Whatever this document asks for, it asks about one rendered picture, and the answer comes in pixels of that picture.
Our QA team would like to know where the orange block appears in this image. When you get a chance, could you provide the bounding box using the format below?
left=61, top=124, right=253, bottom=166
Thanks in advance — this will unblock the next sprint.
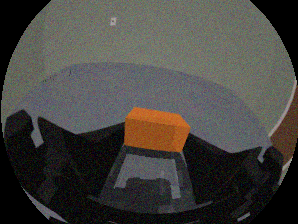
left=124, top=108, right=190, bottom=152

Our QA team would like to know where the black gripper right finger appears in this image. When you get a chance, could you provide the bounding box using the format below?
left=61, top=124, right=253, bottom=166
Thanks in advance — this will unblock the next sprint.
left=182, top=132, right=262, bottom=205

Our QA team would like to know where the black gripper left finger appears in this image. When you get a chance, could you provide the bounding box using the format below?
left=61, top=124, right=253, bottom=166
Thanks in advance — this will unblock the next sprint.
left=37, top=116, right=125, bottom=198

